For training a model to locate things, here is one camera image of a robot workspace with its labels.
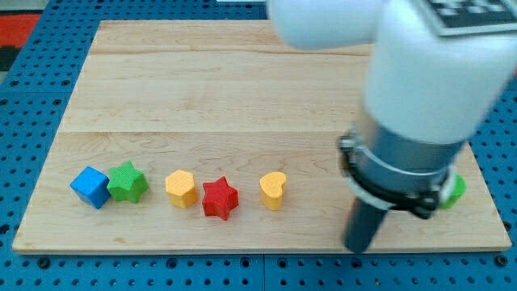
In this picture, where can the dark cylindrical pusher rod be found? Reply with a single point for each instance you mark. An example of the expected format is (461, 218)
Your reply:
(362, 224)

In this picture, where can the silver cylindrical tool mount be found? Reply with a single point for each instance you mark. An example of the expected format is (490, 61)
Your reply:
(389, 171)

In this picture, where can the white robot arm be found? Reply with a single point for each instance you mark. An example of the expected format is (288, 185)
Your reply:
(436, 70)

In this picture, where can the yellow heart block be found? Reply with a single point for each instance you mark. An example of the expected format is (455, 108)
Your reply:
(272, 189)

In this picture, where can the green round block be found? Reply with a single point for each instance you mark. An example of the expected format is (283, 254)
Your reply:
(452, 191)

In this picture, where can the red star block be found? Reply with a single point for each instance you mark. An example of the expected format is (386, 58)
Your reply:
(219, 198)

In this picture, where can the checkered calibration tag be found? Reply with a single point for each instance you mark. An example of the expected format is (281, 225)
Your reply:
(469, 17)

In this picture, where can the yellow hexagon block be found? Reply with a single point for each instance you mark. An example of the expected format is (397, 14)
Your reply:
(180, 188)

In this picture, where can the wooden board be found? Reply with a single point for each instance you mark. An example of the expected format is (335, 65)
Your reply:
(215, 98)

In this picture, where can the green star block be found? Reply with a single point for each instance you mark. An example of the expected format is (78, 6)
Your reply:
(126, 183)

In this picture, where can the blue cube block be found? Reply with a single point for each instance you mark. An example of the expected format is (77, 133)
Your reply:
(91, 187)

